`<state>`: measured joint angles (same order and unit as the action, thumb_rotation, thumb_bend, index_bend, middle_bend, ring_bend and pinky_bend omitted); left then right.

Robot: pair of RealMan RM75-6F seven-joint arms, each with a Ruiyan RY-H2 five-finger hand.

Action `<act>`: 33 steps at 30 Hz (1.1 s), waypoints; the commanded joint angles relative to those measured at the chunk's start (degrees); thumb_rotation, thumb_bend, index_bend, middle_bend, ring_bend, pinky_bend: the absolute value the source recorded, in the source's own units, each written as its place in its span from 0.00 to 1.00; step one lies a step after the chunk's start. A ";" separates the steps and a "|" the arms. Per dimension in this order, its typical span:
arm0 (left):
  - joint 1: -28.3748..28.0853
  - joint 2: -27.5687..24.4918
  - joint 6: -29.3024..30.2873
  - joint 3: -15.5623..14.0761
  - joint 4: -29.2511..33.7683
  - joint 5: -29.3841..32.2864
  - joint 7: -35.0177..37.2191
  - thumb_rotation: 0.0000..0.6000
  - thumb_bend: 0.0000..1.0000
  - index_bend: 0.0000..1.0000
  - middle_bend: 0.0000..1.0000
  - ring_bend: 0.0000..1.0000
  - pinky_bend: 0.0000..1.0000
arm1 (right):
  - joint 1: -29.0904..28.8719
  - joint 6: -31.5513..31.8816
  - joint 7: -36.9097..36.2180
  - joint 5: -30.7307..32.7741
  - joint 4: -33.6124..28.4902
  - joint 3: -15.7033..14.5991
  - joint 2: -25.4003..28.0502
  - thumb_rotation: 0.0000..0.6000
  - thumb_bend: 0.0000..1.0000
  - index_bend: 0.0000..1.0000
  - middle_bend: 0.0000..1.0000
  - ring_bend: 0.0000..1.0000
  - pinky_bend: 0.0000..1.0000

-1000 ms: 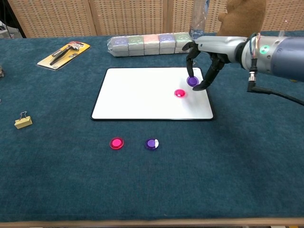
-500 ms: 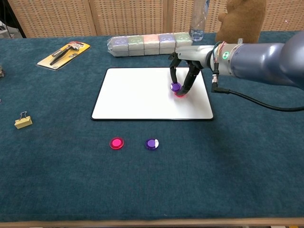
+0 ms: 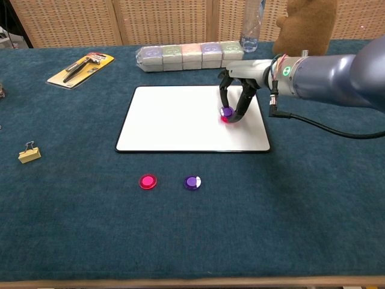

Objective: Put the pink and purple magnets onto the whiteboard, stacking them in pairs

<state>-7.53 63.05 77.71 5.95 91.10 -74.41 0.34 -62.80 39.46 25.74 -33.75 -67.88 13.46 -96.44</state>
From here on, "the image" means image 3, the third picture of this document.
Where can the black diagonal pole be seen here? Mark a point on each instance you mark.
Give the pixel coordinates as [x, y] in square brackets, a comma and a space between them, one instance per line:
[18, 24]

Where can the purple round magnet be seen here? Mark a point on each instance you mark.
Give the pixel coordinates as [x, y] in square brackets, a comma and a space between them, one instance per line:
[191, 182]
[227, 111]

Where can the clear jar of binder clips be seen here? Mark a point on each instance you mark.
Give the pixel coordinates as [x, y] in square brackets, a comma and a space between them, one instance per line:
[1, 90]

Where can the red round magnet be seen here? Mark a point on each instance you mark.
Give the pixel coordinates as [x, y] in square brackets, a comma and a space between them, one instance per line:
[224, 119]
[147, 181]

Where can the white magnetic board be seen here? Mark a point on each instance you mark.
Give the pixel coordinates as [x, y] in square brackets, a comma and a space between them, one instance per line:
[168, 126]

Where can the wrapped pack of pastel boxes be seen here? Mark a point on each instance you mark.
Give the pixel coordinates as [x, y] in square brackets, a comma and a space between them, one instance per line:
[192, 57]

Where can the razor in yellow blister pack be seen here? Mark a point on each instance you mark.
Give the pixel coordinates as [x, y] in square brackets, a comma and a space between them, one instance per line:
[81, 70]

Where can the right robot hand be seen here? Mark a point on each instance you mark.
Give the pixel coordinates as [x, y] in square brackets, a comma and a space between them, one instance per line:
[249, 70]

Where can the teal table cloth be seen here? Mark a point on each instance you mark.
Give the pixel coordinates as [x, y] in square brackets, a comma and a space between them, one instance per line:
[192, 225]

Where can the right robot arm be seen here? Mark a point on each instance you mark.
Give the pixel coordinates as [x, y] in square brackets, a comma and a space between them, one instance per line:
[331, 78]

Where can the yellow binder clip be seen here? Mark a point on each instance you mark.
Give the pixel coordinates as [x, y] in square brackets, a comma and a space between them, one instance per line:
[29, 155]

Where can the wicker folding screen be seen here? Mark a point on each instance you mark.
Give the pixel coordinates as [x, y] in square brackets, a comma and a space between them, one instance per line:
[75, 21]

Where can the clear plastic water bottle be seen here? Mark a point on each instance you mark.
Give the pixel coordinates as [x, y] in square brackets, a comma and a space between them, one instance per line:
[251, 27]

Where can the brown plush toy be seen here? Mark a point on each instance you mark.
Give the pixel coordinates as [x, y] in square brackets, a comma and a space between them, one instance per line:
[305, 27]

